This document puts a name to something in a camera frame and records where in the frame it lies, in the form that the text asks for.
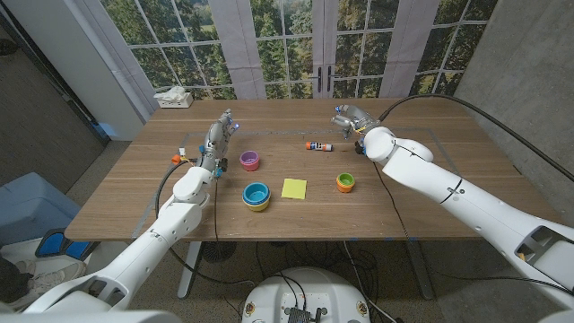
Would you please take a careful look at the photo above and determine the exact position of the teal plastic bowl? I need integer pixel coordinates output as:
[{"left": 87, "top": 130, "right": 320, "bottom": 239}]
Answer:
[{"left": 243, "top": 181, "right": 271, "bottom": 204}]

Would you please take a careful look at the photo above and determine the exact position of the dark trouser leg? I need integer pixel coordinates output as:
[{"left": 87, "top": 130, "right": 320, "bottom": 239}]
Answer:
[{"left": 0, "top": 255, "right": 32, "bottom": 304}]

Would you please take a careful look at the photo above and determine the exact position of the orange plastic bowl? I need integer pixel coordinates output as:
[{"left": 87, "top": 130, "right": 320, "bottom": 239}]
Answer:
[{"left": 335, "top": 172, "right": 356, "bottom": 194}]

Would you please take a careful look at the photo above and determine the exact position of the blue plastic bowl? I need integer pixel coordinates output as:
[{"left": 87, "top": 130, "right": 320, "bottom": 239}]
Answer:
[{"left": 242, "top": 181, "right": 272, "bottom": 206}]

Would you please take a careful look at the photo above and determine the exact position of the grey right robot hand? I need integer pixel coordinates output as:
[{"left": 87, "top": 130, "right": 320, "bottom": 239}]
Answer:
[{"left": 330, "top": 103, "right": 382, "bottom": 140}]

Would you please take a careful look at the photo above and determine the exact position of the blue and black pedal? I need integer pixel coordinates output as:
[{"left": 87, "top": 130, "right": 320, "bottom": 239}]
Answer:
[{"left": 34, "top": 227, "right": 102, "bottom": 262}]

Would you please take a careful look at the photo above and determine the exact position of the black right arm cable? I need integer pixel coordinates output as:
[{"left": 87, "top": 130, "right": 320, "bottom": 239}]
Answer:
[{"left": 378, "top": 93, "right": 574, "bottom": 183}]

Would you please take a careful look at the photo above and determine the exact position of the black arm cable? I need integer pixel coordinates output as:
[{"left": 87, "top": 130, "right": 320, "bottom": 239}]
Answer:
[
  {"left": 154, "top": 156, "right": 257, "bottom": 288},
  {"left": 378, "top": 93, "right": 574, "bottom": 183}
]

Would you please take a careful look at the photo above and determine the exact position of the blue grey storage box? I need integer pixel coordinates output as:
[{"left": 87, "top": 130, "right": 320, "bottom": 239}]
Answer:
[{"left": 0, "top": 172, "right": 82, "bottom": 247}]

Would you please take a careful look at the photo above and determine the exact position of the printed window backdrop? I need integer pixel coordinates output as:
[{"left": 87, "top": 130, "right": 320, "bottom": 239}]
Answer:
[{"left": 100, "top": 0, "right": 499, "bottom": 100}]

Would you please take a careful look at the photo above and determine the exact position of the white tissue box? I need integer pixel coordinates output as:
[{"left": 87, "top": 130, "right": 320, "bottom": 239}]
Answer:
[{"left": 153, "top": 86, "right": 195, "bottom": 109}]

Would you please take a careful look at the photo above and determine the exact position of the white table leg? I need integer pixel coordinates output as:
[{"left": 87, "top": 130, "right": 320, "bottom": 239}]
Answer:
[{"left": 177, "top": 240, "right": 204, "bottom": 301}]

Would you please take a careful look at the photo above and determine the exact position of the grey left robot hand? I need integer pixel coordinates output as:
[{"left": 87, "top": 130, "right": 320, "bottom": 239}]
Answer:
[{"left": 196, "top": 108, "right": 239, "bottom": 178}]

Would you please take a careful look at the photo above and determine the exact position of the yellow plastic bowl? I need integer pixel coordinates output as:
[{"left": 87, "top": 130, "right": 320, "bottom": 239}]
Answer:
[{"left": 244, "top": 196, "right": 271, "bottom": 213}]

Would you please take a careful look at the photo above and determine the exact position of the white robot chest edge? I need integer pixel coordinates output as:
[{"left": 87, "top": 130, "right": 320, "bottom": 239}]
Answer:
[{"left": 0, "top": 310, "right": 183, "bottom": 323}]

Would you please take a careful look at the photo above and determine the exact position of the black round floor fan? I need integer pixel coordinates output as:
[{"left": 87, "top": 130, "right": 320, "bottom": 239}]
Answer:
[{"left": 200, "top": 240, "right": 238, "bottom": 265}]

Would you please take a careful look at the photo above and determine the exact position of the grey table leg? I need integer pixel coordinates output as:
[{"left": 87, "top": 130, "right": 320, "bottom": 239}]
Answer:
[{"left": 405, "top": 240, "right": 436, "bottom": 301}]

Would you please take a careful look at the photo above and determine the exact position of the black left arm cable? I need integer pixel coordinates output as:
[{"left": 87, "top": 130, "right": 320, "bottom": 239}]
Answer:
[{"left": 154, "top": 156, "right": 257, "bottom": 288}]

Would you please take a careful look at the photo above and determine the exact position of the white robot torso base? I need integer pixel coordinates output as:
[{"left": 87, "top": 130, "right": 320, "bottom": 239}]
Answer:
[{"left": 241, "top": 267, "right": 371, "bottom": 323}]

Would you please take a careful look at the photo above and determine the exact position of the pink plastic bowl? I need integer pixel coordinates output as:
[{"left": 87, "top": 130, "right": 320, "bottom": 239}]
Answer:
[{"left": 239, "top": 154, "right": 261, "bottom": 172}]

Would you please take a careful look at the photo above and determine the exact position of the yellow sticky note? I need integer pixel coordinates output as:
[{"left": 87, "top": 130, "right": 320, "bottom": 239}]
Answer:
[{"left": 281, "top": 178, "right": 309, "bottom": 201}]

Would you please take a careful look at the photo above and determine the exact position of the white sneaker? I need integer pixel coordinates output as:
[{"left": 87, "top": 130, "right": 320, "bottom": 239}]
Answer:
[{"left": 11, "top": 258, "right": 87, "bottom": 297}]

